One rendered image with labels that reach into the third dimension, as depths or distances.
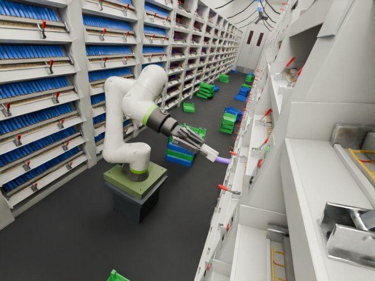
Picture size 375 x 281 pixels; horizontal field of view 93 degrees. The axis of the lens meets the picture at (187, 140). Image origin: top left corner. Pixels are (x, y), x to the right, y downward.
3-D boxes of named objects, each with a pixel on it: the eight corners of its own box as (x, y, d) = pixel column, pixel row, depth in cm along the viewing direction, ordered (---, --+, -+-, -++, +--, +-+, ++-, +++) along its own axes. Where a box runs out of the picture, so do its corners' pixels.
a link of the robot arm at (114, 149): (103, 159, 119) (105, 76, 110) (129, 159, 125) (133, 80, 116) (100, 165, 107) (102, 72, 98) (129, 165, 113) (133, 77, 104)
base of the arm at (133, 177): (110, 169, 128) (110, 162, 125) (125, 159, 140) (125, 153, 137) (140, 185, 120) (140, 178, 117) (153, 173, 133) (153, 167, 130)
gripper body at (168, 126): (163, 120, 65) (184, 134, 65) (173, 113, 72) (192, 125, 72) (156, 135, 70) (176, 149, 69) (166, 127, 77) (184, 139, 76)
